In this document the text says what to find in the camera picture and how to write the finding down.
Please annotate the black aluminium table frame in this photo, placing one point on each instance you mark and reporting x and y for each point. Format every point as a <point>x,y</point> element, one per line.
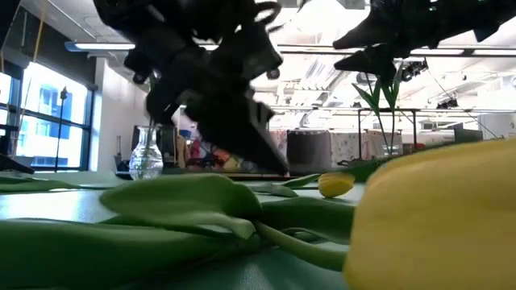
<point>225,176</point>

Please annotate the large glass window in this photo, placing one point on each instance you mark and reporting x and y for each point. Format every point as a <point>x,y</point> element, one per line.
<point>44,133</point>

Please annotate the yellow artificial tulip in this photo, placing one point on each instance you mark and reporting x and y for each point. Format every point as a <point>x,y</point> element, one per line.
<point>435,225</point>
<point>36,184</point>
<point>336,184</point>

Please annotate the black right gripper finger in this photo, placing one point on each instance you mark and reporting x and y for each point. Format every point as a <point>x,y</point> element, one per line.
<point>379,36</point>
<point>375,62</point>

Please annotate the colourful patchwork quilt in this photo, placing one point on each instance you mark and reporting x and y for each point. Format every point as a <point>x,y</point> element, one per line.
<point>217,157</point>

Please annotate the black tripod stand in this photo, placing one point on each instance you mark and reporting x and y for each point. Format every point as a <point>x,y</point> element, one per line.
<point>60,121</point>

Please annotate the black computer monitor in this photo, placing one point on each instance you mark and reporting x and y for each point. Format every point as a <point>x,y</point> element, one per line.
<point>467,135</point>
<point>167,141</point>

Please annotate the black ceiling spotlight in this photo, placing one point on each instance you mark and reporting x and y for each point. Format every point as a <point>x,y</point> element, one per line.
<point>273,74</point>
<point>413,70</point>

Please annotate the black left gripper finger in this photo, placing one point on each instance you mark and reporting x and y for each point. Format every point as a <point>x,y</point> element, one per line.
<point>242,129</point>
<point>167,100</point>

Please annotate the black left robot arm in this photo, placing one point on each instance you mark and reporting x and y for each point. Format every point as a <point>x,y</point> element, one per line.
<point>133,16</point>

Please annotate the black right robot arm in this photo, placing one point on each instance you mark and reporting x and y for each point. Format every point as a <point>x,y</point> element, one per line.
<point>500,16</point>

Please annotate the long ceiling light bar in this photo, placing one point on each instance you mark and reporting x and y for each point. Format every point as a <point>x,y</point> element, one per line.
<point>105,46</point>
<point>496,52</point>

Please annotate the black curtain panel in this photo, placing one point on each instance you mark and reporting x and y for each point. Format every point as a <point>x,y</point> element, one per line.
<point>308,153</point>

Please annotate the white patterned cloth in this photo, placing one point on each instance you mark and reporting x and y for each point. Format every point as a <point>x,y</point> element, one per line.
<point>346,147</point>

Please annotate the round clear glass vase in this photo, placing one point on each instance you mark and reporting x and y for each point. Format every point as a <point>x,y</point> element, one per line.
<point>146,161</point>

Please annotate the person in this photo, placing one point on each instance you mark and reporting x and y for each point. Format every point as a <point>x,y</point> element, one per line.
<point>182,153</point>

